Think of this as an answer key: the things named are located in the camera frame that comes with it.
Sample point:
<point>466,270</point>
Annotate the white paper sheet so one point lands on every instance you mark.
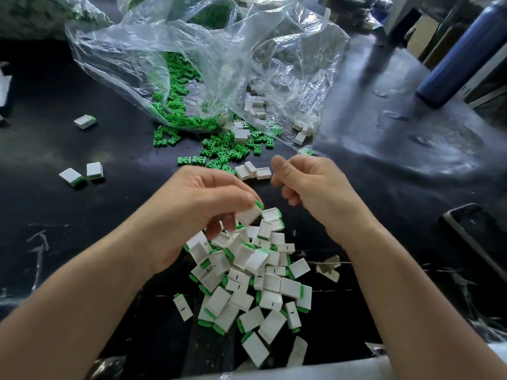
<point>4,87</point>

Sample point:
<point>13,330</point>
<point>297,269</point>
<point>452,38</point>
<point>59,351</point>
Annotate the black smartphone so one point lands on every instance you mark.
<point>477,239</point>

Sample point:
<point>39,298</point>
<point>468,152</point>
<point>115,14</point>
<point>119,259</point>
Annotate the assembled white-green part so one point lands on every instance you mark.
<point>94,171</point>
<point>71,177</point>
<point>183,307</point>
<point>249,213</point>
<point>85,121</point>

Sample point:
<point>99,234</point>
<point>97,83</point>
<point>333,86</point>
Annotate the heap of white caps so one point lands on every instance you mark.
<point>253,168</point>

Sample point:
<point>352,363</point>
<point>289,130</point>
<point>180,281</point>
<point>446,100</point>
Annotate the person's left forearm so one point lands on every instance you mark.
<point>67,316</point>

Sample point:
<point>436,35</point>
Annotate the clear plastic bag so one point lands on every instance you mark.
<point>297,51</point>

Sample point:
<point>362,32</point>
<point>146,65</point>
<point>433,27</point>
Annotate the pile of green clips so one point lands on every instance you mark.
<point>178,99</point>

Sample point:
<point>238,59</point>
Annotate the blue cylinder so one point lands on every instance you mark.
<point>466,55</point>

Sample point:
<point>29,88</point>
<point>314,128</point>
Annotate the large bag of assembled pieces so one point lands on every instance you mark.
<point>43,13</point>

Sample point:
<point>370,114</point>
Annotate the brown cardboard box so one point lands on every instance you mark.
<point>422,34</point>

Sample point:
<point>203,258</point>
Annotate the person's left hand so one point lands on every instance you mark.
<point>190,213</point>

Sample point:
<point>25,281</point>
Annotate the person's right forearm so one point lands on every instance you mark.
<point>432,308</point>

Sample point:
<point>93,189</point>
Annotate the person's right hand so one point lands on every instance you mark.
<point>317,194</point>

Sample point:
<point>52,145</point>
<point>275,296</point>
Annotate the empty white shell right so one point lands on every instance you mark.
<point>329,269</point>

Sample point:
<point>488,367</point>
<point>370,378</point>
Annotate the plastic bag full of green pieces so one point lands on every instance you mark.
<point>210,10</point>

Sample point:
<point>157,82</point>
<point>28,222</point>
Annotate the white metal frame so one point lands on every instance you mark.
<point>402,5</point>

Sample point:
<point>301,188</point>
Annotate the pile of assembled white-green pieces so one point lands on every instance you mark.
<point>249,285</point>

